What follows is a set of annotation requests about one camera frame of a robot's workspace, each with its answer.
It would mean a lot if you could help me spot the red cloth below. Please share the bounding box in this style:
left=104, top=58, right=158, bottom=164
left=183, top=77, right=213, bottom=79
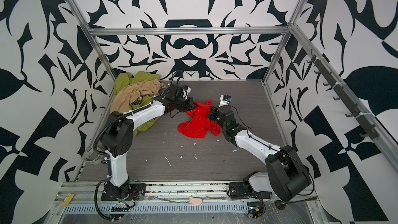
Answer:
left=177, top=100, right=221, bottom=139

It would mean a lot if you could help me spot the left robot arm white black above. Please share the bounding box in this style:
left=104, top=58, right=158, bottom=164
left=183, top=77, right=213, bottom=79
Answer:
left=93, top=84, right=198, bottom=188

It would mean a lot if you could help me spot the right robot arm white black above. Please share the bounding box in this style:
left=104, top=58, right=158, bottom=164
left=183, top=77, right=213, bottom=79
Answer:
left=208, top=105, right=315, bottom=202

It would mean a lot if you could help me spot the beige cloth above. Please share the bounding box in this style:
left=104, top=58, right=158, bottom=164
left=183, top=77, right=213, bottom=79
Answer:
left=110, top=79, right=166, bottom=113

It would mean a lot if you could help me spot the green cloth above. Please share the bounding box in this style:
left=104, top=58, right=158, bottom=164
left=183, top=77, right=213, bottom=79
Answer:
left=113, top=71, right=162, bottom=136

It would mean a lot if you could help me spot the small electronics board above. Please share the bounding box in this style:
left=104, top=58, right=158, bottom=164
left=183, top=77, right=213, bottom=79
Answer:
left=247, top=201, right=266, bottom=219

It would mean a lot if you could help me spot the yellow tape piece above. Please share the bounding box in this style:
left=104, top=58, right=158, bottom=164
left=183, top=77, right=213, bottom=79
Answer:
left=61, top=193, right=75, bottom=207

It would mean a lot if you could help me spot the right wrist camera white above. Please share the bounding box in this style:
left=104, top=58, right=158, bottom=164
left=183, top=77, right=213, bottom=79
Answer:
left=218, top=94, right=231, bottom=108

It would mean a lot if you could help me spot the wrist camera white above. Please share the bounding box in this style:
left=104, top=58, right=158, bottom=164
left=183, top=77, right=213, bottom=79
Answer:
left=218, top=94, right=231, bottom=108
left=183, top=87, right=191, bottom=99

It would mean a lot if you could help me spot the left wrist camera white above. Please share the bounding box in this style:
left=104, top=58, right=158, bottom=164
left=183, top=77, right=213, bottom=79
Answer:
left=183, top=87, right=191, bottom=99

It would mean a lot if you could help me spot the black corrugated cable hose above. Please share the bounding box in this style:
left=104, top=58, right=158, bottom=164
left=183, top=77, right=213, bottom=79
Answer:
left=92, top=70, right=184, bottom=222

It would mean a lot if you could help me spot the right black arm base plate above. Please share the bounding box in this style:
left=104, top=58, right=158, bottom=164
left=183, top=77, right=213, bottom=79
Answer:
left=227, top=182, right=272, bottom=199

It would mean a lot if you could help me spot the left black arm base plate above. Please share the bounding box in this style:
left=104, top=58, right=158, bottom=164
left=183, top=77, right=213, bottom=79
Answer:
left=101, top=181, right=147, bottom=201

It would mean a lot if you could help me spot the white slotted cable duct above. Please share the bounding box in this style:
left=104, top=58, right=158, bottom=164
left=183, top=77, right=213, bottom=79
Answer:
left=63, top=203, right=249, bottom=215

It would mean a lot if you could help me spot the black round plug cable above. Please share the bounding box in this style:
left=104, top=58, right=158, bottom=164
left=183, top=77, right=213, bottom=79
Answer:
left=275, top=196, right=318, bottom=211

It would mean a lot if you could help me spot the aluminium cage frame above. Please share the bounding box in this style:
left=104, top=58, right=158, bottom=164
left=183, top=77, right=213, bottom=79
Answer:
left=65, top=0, right=398, bottom=170

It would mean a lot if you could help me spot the black coat hook rail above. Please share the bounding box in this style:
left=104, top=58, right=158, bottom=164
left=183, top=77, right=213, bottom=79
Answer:
left=308, top=49, right=380, bottom=140

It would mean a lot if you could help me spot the aluminium front rail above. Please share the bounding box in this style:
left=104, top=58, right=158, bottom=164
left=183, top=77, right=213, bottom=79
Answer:
left=55, top=179, right=318, bottom=203

